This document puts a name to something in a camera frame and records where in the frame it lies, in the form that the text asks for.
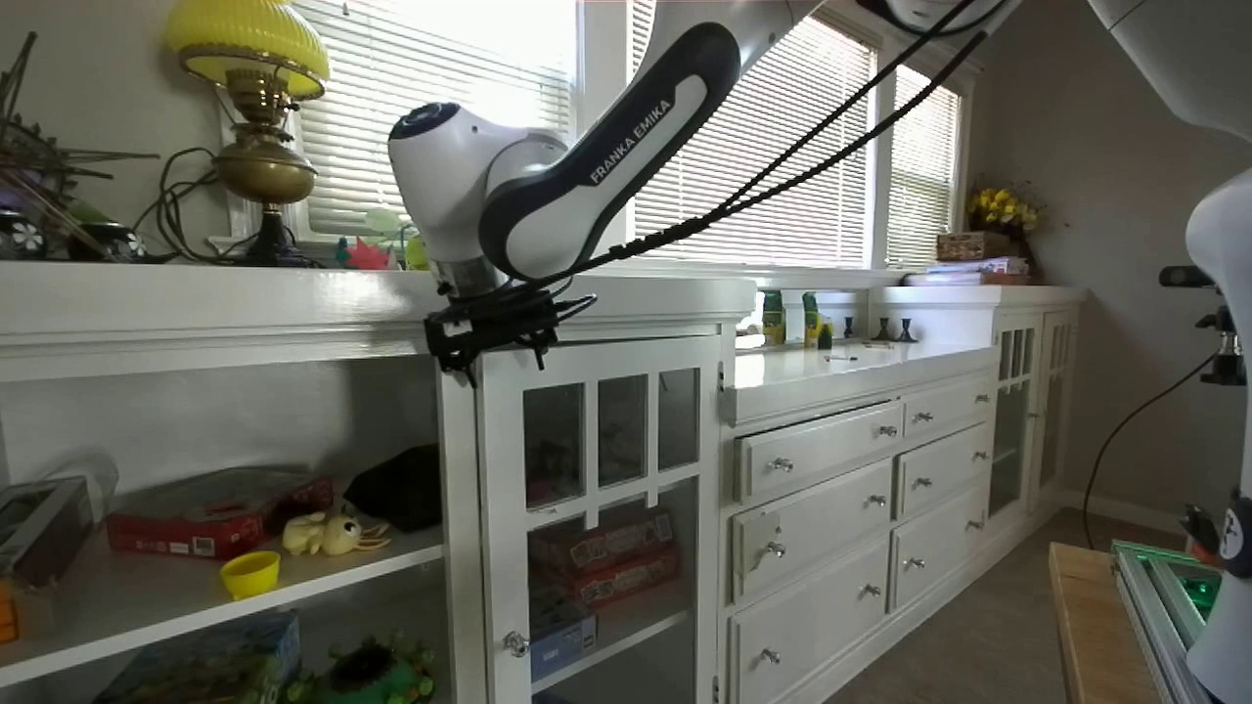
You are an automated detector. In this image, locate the brown wicker basket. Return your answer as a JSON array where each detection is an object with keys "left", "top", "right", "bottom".
[{"left": 934, "top": 228, "right": 1033, "bottom": 265}]

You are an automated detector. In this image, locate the white shelf cabinet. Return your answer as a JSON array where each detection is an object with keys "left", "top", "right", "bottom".
[{"left": 0, "top": 258, "right": 760, "bottom": 704}]

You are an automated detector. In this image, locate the black camera on stand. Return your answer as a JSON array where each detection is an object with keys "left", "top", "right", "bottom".
[{"left": 1155, "top": 263, "right": 1252, "bottom": 392}]

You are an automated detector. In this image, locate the dark box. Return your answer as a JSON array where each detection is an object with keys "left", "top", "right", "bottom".
[{"left": 0, "top": 472, "right": 96, "bottom": 592}]

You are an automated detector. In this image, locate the wooden board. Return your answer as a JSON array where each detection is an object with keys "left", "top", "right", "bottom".
[{"left": 1050, "top": 538, "right": 1166, "bottom": 704}]

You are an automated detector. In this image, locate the white glass cabinet door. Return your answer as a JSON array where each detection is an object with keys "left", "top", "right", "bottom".
[{"left": 472, "top": 332, "right": 728, "bottom": 704}]

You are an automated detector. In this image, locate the narrow white window blind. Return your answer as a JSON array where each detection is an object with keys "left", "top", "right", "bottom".
[{"left": 883, "top": 64, "right": 966, "bottom": 271}]

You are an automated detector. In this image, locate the white drawer unit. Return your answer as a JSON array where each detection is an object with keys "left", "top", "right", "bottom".
[{"left": 721, "top": 340, "right": 1003, "bottom": 704}]

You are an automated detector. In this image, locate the black lamp cord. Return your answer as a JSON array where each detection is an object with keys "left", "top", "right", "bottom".
[{"left": 129, "top": 139, "right": 250, "bottom": 265}]

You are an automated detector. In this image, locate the green and white frame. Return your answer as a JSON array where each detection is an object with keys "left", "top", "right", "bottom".
[{"left": 1110, "top": 537, "right": 1228, "bottom": 704}]

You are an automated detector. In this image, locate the black cloth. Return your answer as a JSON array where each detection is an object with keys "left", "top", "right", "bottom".
[{"left": 346, "top": 441, "right": 445, "bottom": 537}]

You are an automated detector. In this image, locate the thin black camera cable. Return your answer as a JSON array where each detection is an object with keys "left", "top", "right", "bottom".
[{"left": 1081, "top": 349, "right": 1225, "bottom": 551}]

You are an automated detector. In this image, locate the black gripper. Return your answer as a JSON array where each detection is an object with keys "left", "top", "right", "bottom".
[{"left": 423, "top": 284, "right": 578, "bottom": 387}]

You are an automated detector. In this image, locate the pale yellow plush toy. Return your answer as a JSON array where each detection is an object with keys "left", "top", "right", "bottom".
[{"left": 276, "top": 508, "right": 373, "bottom": 562}]

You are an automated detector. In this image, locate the small red toy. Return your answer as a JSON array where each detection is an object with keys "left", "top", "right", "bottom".
[{"left": 346, "top": 235, "right": 394, "bottom": 274}]

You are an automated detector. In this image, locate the flat red game box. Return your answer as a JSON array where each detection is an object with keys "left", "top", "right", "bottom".
[{"left": 103, "top": 460, "right": 309, "bottom": 562}]

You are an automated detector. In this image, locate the dark spiky plant decoration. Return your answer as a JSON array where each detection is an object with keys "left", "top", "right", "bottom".
[{"left": 0, "top": 33, "right": 159, "bottom": 263}]

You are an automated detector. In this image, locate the white drawer with handle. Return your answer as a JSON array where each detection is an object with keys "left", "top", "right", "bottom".
[
  {"left": 725, "top": 531, "right": 897, "bottom": 704},
  {"left": 725, "top": 458, "right": 897, "bottom": 604},
  {"left": 888, "top": 481, "right": 991, "bottom": 615},
  {"left": 899, "top": 371, "right": 994, "bottom": 444},
  {"left": 737, "top": 395, "right": 906, "bottom": 506},
  {"left": 893, "top": 424, "right": 994, "bottom": 524}
]

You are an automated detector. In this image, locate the folded cloth stack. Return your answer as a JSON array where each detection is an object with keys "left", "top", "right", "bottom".
[{"left": 906, "top": 254, "right": 1033, "bottom": 288}]

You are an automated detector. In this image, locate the yellow shade brass lamp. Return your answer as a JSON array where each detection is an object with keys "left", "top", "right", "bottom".
[{"left": 159, "top": 0, "right": 334, "bottom": 271}]

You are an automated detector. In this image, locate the yellow flower bunch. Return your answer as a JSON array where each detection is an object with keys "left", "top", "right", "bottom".
[{"left": 966, "top": 184, "right": 1045, "bottom": 241}]

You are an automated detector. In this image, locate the small yellow cup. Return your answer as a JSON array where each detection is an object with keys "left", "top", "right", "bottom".
[{"left": 216, "top": 549, "right": 286, "bottom": 604}]

